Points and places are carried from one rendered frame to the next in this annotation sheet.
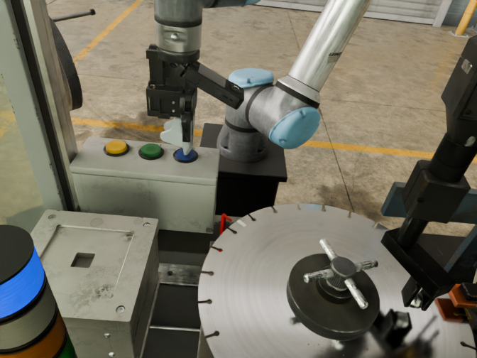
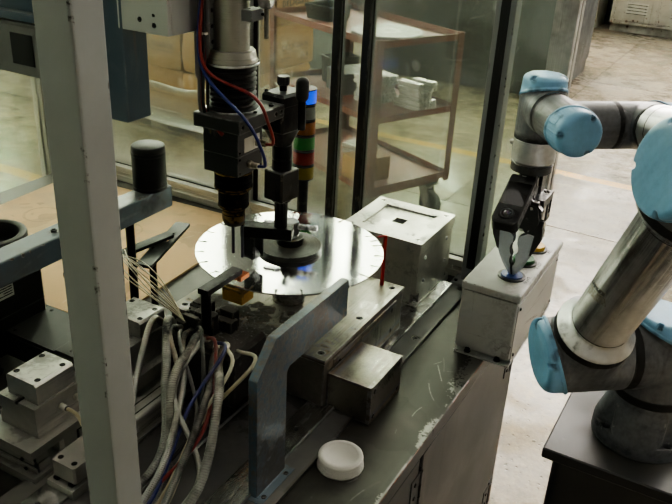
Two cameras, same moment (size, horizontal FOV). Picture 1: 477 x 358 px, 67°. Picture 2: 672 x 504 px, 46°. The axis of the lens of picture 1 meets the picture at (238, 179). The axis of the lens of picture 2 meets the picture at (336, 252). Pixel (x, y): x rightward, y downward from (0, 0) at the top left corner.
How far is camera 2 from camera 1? 1.55 m
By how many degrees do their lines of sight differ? 95
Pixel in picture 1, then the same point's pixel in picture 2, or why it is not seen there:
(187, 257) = (427, 325)
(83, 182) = not seen: hidden behind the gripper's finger
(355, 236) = (323, 275)
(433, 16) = not seen: outside the picture
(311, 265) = (312, 243)
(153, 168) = (494, 257)
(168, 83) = not seen: hidden behind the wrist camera
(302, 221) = (357, 261)
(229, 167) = (578, 400)
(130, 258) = (388, 230)
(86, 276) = (384, 220)
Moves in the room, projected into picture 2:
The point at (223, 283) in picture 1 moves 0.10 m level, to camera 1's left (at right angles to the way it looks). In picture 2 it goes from (329, 223) to (356, 207)
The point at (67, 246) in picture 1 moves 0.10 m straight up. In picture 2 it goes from (414, 218) to (419, 173)
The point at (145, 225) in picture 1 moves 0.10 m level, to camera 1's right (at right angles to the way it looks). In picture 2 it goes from (417, 240) to (393, 258)
